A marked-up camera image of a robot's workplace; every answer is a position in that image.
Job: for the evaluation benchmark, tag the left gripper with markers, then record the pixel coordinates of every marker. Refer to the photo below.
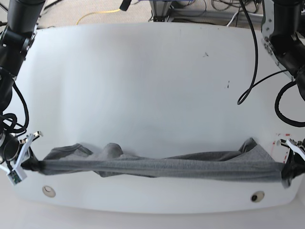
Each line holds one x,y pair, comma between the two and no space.
295,165

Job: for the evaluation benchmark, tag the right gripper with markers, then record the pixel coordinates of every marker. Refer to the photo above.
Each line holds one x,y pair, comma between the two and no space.
18,153

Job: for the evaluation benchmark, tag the grey T-shirt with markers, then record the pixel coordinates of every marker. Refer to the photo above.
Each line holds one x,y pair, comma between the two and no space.
250,163

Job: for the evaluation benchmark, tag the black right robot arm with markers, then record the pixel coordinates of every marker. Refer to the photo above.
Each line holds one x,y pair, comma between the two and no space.
15,41

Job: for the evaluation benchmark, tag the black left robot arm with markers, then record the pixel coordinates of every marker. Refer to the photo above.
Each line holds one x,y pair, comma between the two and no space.
280,28

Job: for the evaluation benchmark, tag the red tape rectangle marking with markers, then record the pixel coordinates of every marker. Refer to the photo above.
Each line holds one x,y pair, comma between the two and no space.
278,152

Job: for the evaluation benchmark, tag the left table grommet hole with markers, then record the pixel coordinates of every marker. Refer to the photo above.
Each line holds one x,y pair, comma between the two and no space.
48,191

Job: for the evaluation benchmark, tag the table grommet hole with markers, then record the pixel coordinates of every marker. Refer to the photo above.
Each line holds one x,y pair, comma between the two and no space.
257,196
48,191

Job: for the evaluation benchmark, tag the right table grommet hole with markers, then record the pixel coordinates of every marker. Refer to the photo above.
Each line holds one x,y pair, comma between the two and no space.
257,196

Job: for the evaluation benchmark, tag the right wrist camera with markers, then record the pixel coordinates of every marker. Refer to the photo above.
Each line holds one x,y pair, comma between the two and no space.
16,176

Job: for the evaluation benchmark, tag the aluminium frame post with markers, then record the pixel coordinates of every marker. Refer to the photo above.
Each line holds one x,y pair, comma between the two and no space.
160,9

